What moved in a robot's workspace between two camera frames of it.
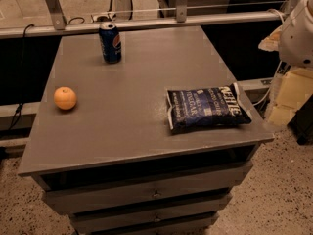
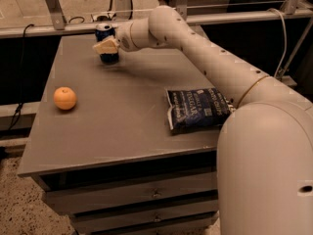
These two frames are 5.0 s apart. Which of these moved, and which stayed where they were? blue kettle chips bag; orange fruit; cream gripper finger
Moved: cream gripper finger
Stayed: orange fruit; blue kettle chips bag
